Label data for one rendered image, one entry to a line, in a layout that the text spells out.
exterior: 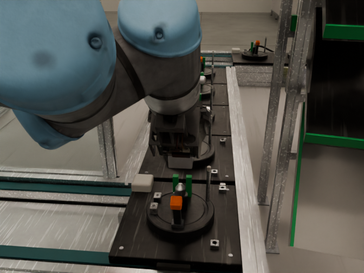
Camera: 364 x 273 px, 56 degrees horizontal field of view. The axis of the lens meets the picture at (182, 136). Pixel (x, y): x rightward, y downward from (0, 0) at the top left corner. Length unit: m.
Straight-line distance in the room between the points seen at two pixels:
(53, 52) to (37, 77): 0.01
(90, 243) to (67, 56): 0.63
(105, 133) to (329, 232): 0.51
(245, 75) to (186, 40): 1.50
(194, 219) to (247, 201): 0.17
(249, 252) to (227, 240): 0.05
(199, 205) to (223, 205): 0.07
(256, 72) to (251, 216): 1.16
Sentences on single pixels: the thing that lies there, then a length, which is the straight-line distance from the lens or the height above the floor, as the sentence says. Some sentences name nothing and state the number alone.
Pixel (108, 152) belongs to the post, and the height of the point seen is 1.04.
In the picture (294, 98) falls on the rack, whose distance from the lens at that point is 0.65.
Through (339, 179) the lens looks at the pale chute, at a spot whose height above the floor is 1.09.
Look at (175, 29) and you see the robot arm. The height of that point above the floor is 1.39.
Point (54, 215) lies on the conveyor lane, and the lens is 0.87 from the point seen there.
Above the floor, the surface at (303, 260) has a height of 0.86.
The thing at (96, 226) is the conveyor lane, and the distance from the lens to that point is 0.82.
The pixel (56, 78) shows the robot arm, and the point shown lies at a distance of 0.18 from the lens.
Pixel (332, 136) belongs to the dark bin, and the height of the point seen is 1.21.
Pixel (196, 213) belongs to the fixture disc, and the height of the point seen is 0.99.
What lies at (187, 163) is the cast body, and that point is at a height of 1.12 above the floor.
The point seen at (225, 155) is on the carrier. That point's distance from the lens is 0.95.
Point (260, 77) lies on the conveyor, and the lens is 1.83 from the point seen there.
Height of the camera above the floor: 1.45
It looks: 27 degrees down
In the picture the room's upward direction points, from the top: straight up
